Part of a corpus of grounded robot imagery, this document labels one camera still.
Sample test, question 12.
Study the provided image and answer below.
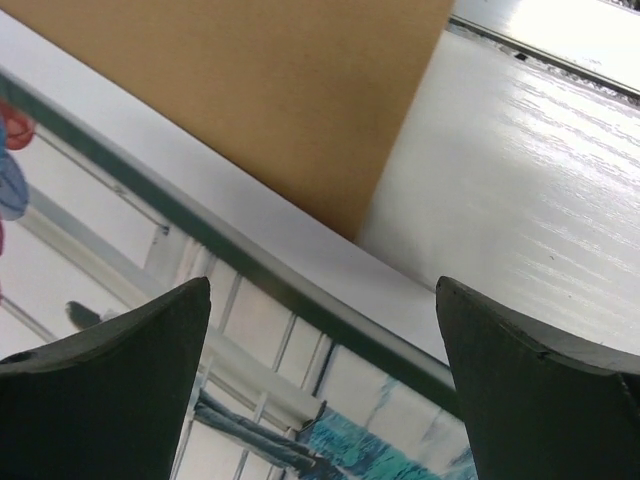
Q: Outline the brown cardboard backing board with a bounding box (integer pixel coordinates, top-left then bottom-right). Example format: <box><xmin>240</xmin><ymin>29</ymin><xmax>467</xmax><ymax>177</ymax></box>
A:
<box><xmin>1</xmin><ymin>1</ymin><xmax>453</xmax><ymax>239</ymax></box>

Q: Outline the printed photo with balloons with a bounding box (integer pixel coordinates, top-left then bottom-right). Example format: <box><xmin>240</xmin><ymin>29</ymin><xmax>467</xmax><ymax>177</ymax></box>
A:
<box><xmin>0</xmin><ymin>9</ymin><xmax>476</xmax><ymax>480</ymax></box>

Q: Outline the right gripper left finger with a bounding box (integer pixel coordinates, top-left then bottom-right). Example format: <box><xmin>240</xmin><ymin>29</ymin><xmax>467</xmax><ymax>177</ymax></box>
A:
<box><xmin>1</xmin><ymin>277</ymin><xmax>211</xmax><ymax>479</ymax></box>

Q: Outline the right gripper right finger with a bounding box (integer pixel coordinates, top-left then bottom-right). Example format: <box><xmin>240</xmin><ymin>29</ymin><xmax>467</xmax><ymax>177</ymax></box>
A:
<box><xmin>436</xmin><ymin>277</ymin><xmax>639</xmax><ymax>479</ymax></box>

